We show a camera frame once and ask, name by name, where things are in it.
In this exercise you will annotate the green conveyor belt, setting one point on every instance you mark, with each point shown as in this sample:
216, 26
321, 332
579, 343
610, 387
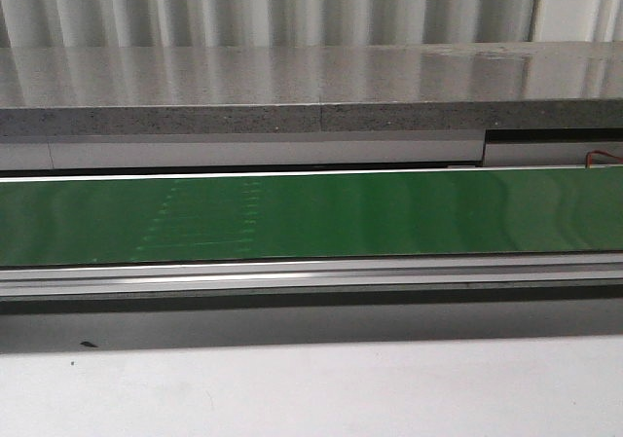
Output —
130, 220

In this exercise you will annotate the white pleated curtain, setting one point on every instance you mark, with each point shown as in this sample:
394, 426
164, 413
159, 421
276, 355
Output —
263, 23

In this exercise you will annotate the aluminium conveyor front rail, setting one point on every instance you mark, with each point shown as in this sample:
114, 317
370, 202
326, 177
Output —
504, 270

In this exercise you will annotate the silver conveyor rear rail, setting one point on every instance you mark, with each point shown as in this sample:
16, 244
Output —
307, 151

